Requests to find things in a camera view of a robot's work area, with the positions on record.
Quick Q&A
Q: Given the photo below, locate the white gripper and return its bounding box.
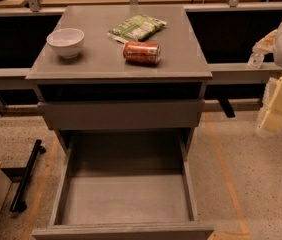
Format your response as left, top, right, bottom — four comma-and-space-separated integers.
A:
257, 76, 282, 133

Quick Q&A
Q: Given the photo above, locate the red coke can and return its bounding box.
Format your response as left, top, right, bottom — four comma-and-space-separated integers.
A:
123, 42, 161, 64

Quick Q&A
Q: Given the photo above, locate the closed grey top drawer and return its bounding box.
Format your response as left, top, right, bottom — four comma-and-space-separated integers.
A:
38, 100, 204, 130

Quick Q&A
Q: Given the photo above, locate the grey drawer cabinet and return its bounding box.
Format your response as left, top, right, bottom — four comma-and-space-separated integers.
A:
27, 5, 212, 151

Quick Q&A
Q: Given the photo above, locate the open grey middle drawer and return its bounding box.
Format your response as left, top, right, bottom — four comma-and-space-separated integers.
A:
32, 130, 213, 240

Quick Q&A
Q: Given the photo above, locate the clear sanitizer bottle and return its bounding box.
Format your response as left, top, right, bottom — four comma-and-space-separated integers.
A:
247, 52, 264, 69

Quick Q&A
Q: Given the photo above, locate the green chip bag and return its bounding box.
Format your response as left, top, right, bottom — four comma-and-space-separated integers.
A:
108, 14, 166, 44

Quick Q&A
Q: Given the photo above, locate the white ceramic bowl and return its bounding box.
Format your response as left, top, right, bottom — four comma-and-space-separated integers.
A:
46, 28, 85, 58

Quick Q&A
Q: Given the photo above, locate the black metal bar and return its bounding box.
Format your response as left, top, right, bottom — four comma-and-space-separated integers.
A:
9, 139, 46, 212

